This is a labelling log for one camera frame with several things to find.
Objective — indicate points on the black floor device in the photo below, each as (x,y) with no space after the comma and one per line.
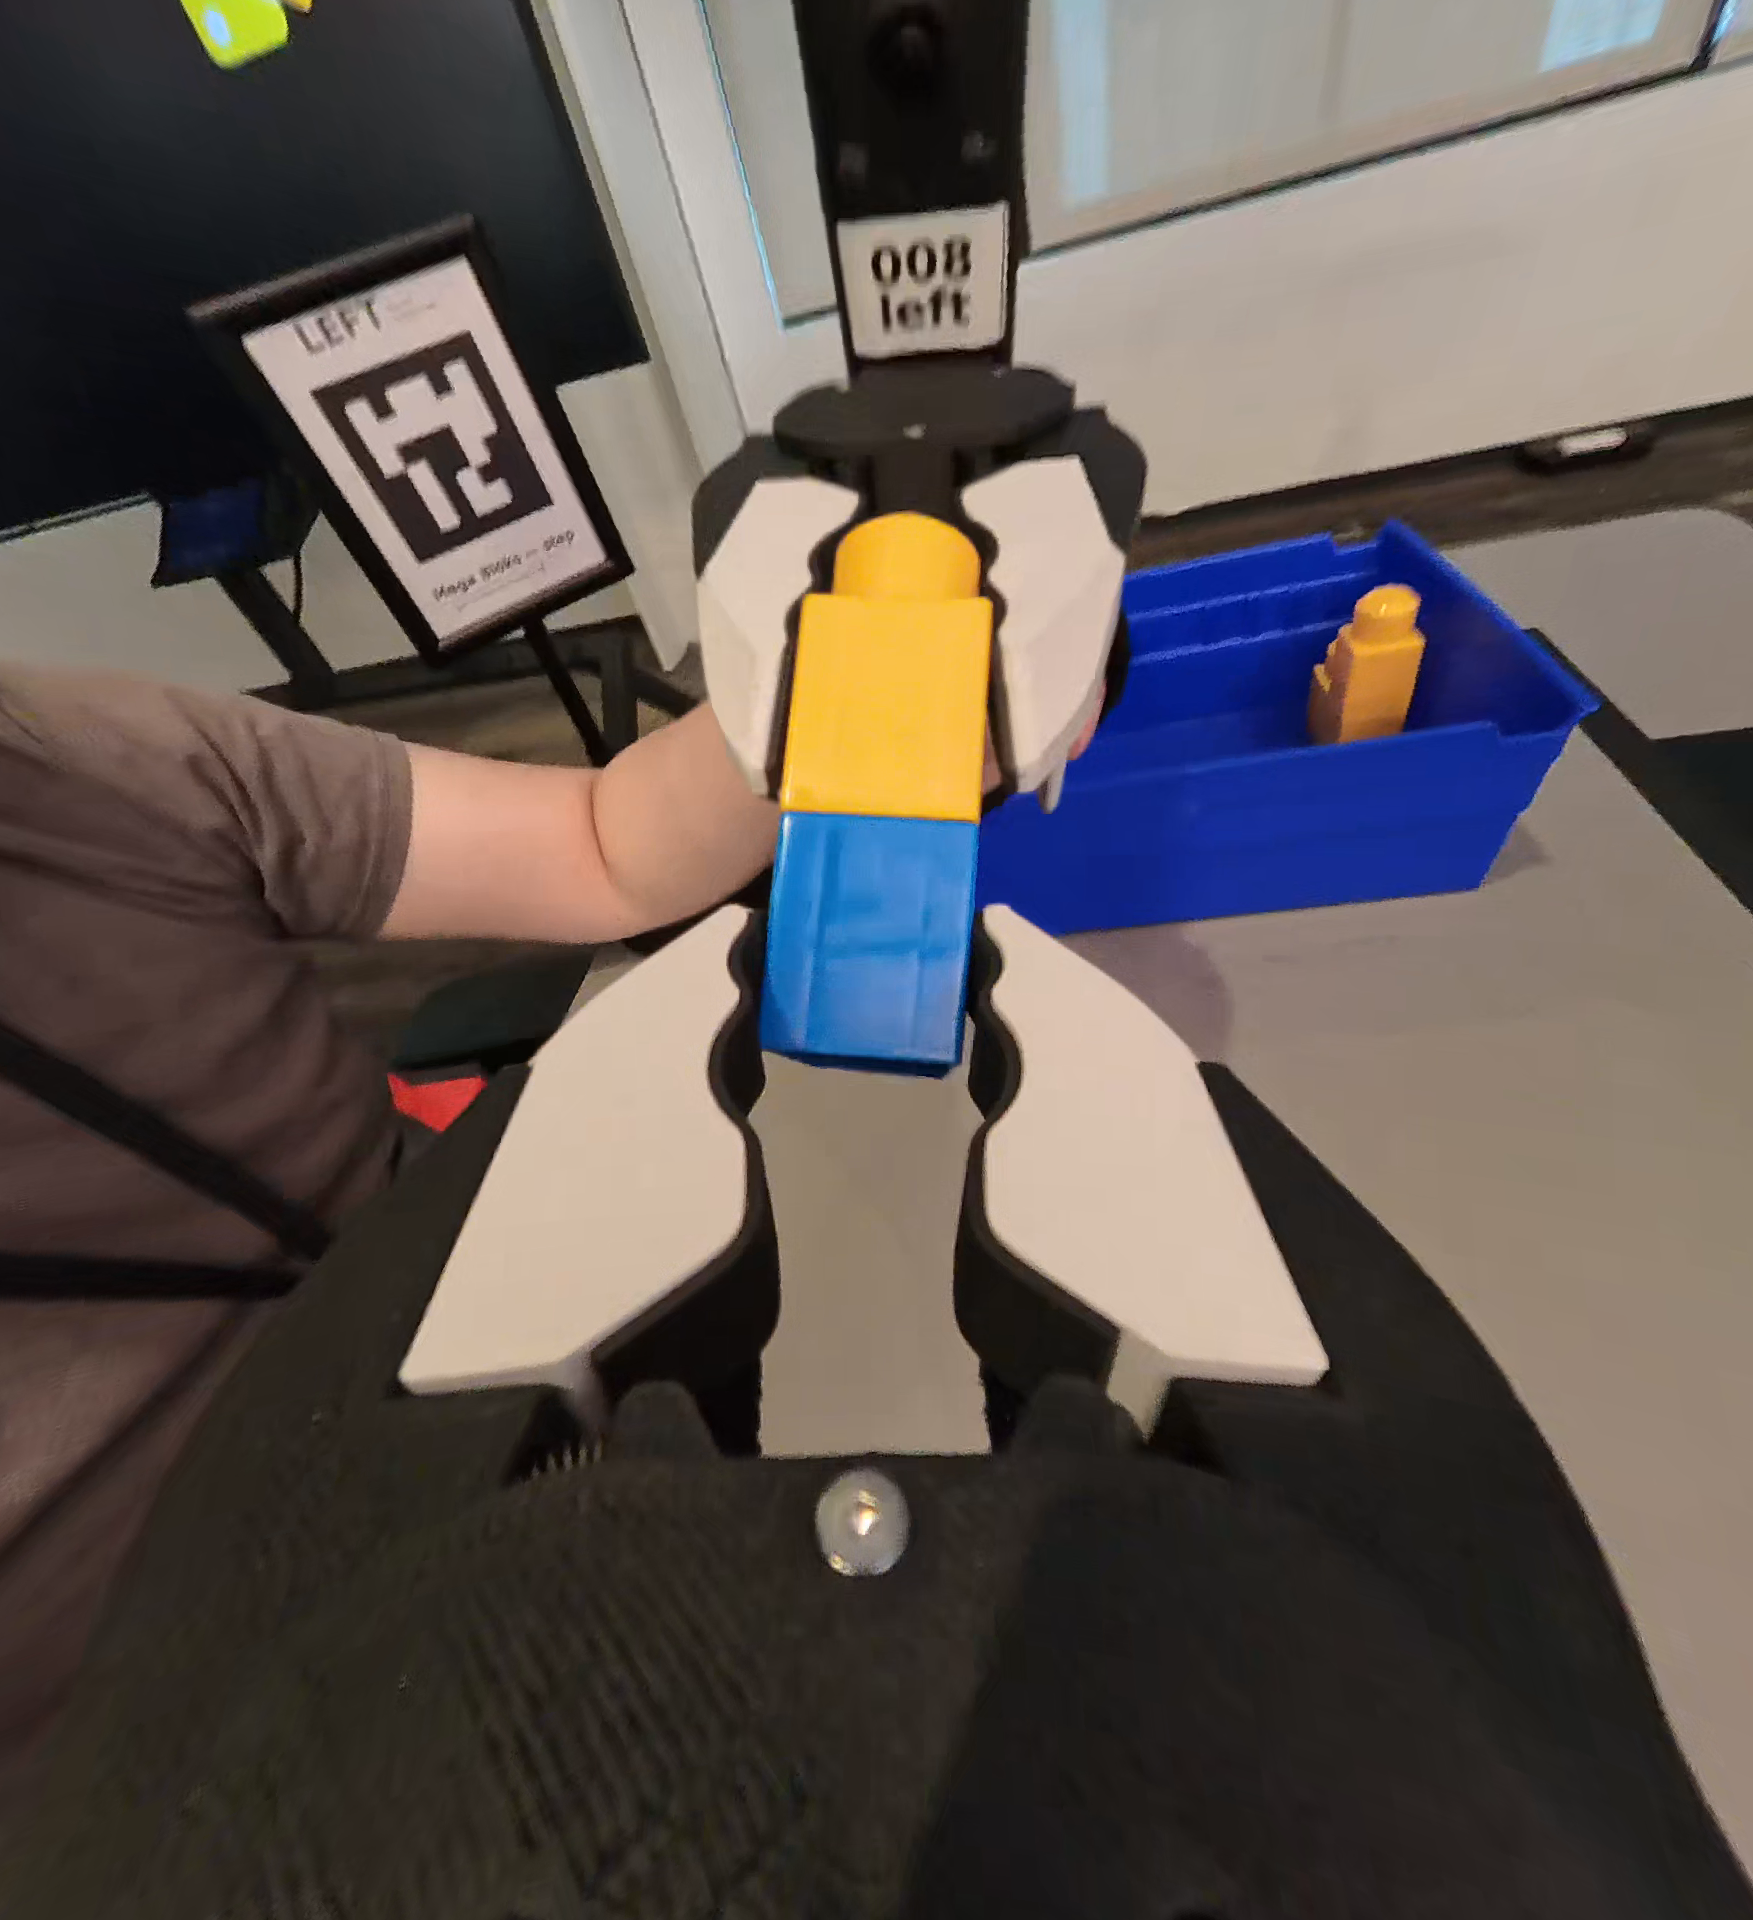
(1584,446)

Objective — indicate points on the blue mega block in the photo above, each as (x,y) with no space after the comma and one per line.
(862,960)

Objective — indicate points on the blue plastic bin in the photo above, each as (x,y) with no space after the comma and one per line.
(1266,839)

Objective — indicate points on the framed tag sign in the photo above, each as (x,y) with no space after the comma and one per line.
(412,437)

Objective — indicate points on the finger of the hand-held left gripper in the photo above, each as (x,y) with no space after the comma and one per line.
(748,631)
(1056,631)

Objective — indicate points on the orange mega block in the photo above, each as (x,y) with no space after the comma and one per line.
(884,705)
(1369,677)

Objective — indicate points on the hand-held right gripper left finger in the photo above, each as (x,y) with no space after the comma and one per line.
(575,1200)

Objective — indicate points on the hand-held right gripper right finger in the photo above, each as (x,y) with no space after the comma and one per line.
(1146,1200)

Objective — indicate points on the black sign stand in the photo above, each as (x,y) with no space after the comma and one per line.
(277,631)

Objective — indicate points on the black monitor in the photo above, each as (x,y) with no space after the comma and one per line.
(216,181)

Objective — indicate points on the small blue box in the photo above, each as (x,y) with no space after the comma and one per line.
(216,534)

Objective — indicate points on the black office chair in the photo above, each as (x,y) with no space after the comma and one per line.
(495,1014)

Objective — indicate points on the red fabric piece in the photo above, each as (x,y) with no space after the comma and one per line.
(434,1105)

